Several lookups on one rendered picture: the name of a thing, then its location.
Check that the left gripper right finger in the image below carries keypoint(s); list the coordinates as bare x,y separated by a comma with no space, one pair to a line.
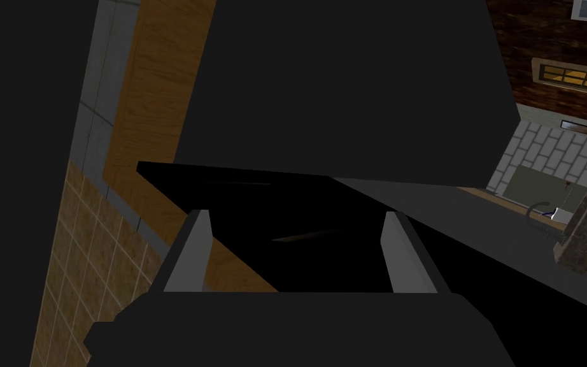
408,260

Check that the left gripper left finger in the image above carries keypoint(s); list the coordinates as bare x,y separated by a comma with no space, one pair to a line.
186,260

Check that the window with yellow panes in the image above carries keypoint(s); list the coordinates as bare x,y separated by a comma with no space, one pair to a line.
578,77

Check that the brown wooden cabinet panel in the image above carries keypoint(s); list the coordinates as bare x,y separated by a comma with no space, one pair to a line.
156,102

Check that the dark grey appliance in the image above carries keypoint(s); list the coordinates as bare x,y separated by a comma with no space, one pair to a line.
344,92

